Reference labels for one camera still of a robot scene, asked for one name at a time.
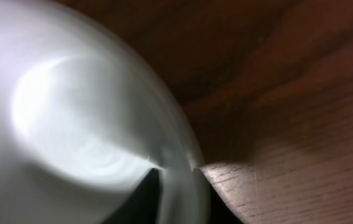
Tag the grey plastic bowl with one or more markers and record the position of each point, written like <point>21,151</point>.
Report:
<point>83,119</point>

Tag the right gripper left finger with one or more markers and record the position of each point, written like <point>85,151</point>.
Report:
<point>142,206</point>

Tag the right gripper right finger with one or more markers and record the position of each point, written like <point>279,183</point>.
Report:
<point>217,210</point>

